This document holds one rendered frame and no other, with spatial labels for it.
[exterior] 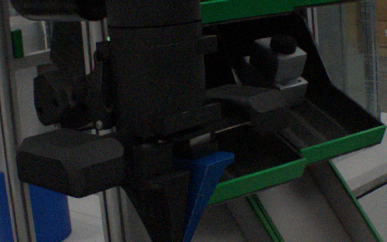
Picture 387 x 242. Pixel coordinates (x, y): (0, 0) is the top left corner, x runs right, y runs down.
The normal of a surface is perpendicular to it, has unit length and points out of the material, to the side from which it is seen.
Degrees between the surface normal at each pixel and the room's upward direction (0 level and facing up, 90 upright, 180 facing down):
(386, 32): 90
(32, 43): 90
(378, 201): 90
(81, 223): 0
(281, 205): 45
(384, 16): 90
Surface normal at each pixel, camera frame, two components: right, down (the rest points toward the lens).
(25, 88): 0.44, 0.16
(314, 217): 0.36, -0.59
